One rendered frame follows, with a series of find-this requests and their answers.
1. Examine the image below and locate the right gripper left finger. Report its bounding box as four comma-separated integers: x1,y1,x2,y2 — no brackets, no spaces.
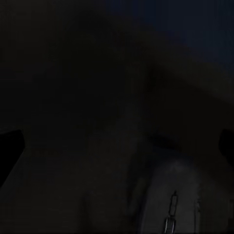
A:
0,130,25,188

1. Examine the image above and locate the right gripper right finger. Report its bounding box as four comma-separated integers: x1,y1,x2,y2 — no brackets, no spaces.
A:
218,130,234,169

